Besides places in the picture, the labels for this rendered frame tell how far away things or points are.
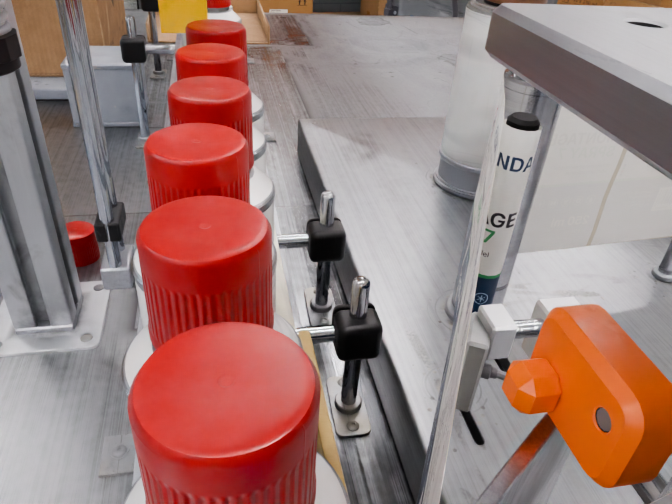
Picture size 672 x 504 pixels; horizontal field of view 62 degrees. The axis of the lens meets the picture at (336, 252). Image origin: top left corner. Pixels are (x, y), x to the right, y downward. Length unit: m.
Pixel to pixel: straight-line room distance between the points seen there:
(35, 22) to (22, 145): 0.63
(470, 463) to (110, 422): 0.25
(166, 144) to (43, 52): 0.88
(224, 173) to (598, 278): 0.41
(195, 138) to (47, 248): 0.29
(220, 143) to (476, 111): 0.42
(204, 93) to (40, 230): 0.25
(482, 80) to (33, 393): 0.46
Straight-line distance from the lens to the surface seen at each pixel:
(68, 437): 0.44
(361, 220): 0.55
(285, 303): 0.38
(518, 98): 0.36
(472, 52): 0.57
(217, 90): 0.23
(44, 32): 1.05
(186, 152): 0.18
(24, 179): 0.44
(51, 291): 0.49
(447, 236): 0.54
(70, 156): 0.82
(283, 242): 0.46
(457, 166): 0.60
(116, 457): 0.42
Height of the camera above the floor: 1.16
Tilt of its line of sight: 34 degrees down
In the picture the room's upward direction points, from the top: 4 degrees clockwise
